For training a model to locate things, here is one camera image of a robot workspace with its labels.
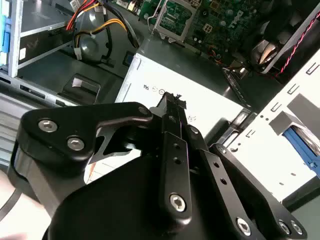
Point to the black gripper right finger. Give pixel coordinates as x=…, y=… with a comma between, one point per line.
x=250, y=190

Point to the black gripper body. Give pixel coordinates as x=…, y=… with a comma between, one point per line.
x=112, y=212

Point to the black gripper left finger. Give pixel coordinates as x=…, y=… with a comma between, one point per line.
x=62, y=125

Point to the hard disk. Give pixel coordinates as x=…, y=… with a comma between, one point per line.
x=297, y=150

